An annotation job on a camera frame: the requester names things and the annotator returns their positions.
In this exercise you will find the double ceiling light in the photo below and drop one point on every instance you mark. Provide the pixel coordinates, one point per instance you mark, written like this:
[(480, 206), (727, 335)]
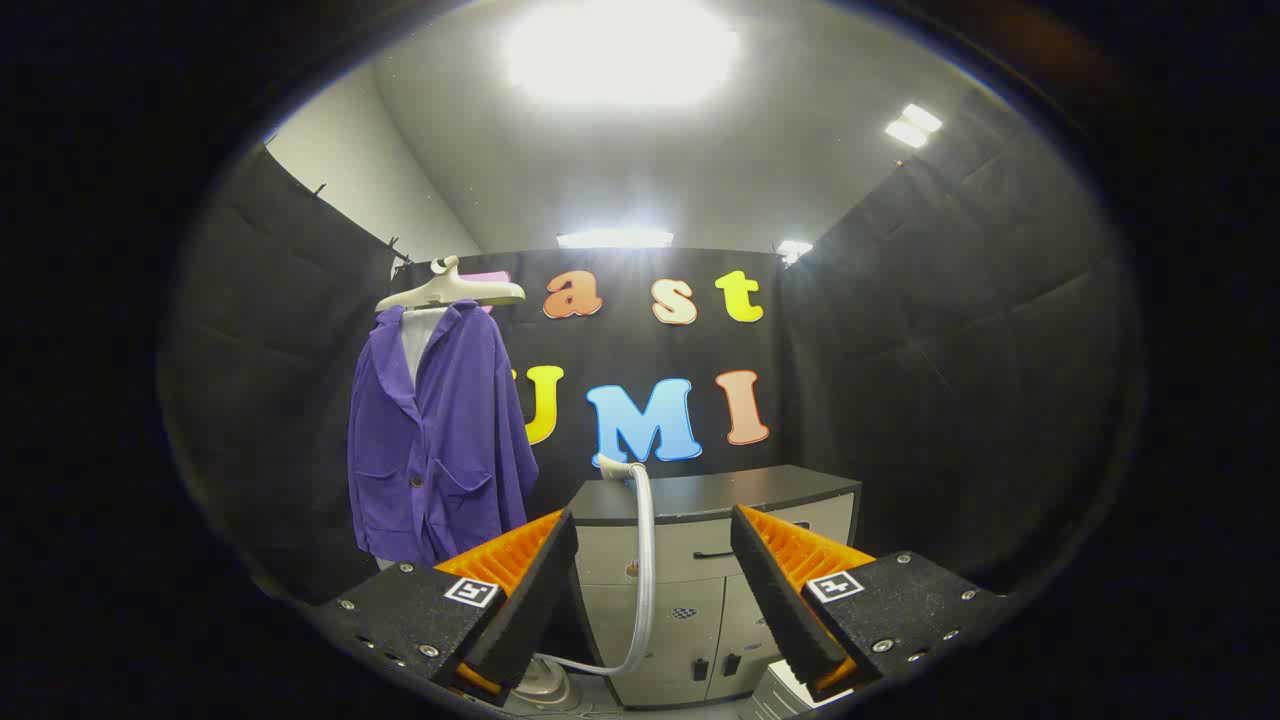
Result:
[(913, 125)]

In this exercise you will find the grey cabinet with dark top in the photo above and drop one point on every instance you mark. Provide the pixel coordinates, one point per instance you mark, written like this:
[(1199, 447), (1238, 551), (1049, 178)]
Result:
[(700, 495)]

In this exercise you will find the white flat board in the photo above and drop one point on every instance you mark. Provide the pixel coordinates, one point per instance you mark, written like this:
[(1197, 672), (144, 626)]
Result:
[(775, 692)]

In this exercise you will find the steamer base unit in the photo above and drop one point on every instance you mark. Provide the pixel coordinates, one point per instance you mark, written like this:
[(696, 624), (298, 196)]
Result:
[(543, 688)]

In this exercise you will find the large ceiling light panel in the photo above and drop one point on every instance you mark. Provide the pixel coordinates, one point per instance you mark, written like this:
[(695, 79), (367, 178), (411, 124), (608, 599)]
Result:
[(620, 50)]

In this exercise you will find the purple jacket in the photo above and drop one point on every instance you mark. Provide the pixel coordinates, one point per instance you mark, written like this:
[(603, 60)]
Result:
[(450, 430)]

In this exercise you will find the long ceiling light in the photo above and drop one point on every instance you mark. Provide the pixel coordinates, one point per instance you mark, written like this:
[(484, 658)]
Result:
[(614, 238)]

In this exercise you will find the small ceiling light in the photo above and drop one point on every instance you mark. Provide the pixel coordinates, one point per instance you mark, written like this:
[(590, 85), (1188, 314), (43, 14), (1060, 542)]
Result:
[(795, 250)]

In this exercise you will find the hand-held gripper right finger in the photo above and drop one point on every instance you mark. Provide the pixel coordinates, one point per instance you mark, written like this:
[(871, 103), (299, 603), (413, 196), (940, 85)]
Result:
[(775, 600)]

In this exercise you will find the white clothes hanger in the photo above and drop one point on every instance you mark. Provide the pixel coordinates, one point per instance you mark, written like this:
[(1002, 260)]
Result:
[(450, 290)]

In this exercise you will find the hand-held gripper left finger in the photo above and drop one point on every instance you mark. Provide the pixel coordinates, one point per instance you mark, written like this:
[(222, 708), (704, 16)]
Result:
[(530, 610)]

